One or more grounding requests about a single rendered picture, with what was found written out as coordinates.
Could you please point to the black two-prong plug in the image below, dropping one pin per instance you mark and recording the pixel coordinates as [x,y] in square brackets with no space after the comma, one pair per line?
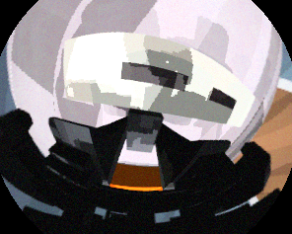
[142,130]

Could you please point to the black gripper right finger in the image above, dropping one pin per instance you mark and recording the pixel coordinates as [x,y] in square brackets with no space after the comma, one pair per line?
[175,154]

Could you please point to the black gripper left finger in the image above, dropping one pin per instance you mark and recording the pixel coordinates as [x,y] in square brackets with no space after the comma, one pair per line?
[102,143]

